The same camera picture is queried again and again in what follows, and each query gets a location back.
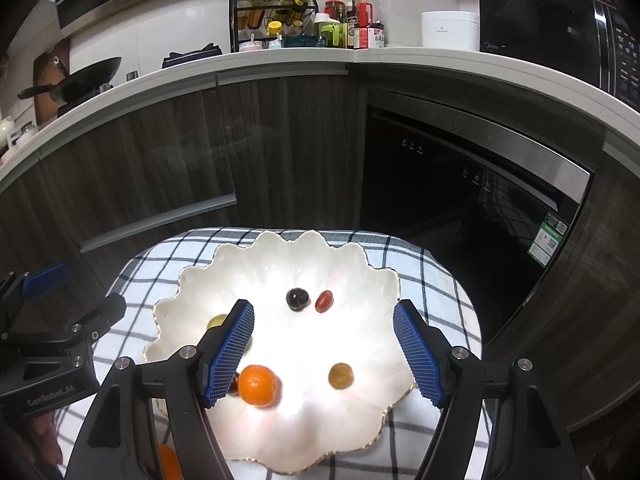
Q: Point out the red grape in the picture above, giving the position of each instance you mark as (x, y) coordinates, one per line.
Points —
(324, 301)

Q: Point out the white scalloped bowl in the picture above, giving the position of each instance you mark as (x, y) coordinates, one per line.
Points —
(310, 350)

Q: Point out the black microwave oven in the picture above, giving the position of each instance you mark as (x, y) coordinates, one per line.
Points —
(530, 20)

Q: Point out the pink small container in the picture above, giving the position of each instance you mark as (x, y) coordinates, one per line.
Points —
(250, 46)

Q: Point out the small orange tangerine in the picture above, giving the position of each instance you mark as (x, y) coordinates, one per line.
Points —
(169, 465)
(257, 385)

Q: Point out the black and white checked cloth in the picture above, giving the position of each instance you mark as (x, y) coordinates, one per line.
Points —
(150, 280)

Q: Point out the dark purple grape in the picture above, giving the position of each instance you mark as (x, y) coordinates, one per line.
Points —
(297, 298)

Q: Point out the dark sauce bottle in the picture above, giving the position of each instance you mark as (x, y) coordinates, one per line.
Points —
(352, 30)

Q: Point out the yellow-green grape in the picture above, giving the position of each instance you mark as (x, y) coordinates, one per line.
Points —
(217, 321)

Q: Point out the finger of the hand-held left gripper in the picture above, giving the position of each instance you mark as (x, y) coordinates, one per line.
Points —
(45, 277)
(110, 310)

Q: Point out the dark wooden kitchen cabinet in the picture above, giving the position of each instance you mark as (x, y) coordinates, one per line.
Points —
(160, 150)

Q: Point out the brown longan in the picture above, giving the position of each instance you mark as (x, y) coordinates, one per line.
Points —
(341, 375)

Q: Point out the dark teal dish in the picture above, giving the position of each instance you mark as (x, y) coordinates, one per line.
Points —
(300, 40)

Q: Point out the white rice cooker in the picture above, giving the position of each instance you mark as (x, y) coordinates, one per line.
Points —
(447, 30)

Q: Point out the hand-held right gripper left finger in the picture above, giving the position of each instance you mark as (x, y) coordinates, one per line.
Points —
(230, 355)

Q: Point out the person's left hand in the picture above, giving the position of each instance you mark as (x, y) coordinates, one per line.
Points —
(46, 435)

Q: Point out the light blue small container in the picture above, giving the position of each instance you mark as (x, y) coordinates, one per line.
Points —
(276, 42)

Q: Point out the wooden cutting board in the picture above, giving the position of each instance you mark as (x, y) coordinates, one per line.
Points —
(45, 72)

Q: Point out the black gas stove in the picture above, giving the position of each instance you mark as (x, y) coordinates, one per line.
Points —
(80, 102)

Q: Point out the black wok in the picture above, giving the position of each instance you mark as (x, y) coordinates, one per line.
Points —
(90, 77)

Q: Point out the dark folded bag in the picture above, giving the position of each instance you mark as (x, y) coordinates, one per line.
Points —
(192, 55)

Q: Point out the red-filled glass jar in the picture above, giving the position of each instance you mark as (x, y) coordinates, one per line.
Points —
(335, 10)

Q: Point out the built-in black dishwasher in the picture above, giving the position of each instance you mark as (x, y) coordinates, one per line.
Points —
(425, 210)

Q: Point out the small white jar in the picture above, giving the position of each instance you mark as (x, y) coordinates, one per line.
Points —
(26, 132)

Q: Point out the row of seasoning bottles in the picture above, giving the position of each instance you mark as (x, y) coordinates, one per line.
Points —
(295, 0)

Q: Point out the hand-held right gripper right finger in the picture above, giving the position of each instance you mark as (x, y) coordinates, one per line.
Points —
(415, 355)

